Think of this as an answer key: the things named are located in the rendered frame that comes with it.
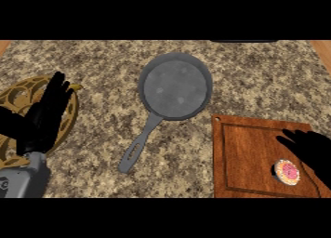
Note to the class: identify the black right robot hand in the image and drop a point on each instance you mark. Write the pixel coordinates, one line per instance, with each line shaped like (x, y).
(321, 155)

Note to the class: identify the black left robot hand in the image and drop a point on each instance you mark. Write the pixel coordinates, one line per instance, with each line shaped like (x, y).
(43, 121)

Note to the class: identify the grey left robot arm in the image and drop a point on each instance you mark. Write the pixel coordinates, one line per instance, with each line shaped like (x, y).
(17, 176)

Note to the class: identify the pink frosted cupcake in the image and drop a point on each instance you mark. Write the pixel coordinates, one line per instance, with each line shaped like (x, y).
(288, 172)

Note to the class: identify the brown wooden cutting board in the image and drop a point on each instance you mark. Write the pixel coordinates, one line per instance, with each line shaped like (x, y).
(254, 158)

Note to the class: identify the grey frying pan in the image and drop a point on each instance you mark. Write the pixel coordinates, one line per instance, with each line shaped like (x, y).
(173, 89)

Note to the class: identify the round gold ornate trivet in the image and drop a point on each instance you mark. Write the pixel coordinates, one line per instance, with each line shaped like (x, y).
(8, 102)

